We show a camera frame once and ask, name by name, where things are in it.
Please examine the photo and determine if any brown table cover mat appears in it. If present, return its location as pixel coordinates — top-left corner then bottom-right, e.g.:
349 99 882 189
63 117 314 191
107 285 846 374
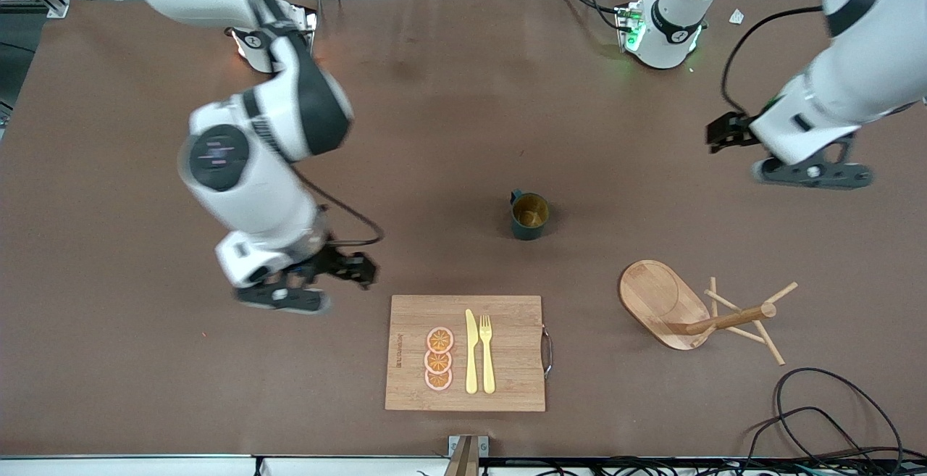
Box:
0 0 927 460

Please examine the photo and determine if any bamboo cutting board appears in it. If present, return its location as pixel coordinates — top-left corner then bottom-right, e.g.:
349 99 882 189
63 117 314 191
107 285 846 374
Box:
385 295 553 412

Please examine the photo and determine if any yellow plastic knife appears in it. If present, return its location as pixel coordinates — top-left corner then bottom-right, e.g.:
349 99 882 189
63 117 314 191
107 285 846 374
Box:
465 309 479 395

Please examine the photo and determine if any dark green mug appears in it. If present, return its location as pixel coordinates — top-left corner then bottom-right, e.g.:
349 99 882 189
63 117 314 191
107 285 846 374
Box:
509 188 550 241

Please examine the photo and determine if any yellow plastic fork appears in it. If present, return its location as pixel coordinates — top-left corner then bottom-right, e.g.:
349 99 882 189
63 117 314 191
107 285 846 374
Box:
479 314 496 395

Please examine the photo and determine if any metal bracket with post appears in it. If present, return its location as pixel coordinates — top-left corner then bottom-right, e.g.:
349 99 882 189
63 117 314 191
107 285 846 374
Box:
443 435 490 476

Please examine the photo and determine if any wooden cup rack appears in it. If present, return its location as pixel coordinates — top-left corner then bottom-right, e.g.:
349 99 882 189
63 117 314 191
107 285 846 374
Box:
618 259 799 367

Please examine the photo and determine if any white table edge rail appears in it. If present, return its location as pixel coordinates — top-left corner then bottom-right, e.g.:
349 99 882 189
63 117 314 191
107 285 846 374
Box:
0 454 450 476

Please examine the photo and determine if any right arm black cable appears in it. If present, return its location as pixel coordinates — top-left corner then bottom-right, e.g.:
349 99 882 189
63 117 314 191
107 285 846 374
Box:
293 168 385 246

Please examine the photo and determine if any looped black cable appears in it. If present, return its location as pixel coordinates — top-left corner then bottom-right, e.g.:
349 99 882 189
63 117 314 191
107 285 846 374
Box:
746 367 906 476

